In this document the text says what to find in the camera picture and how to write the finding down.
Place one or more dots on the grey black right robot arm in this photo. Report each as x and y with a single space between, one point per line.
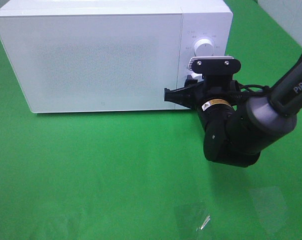
239 120

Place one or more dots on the white upper power knob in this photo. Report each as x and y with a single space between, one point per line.
204 47

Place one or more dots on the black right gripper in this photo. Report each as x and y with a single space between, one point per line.
212 100

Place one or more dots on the clear tape patch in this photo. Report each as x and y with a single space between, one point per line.
191 217

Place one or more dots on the white timer knob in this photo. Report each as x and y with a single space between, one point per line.
196 76

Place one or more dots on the white microwave oven body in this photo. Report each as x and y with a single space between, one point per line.
200 19

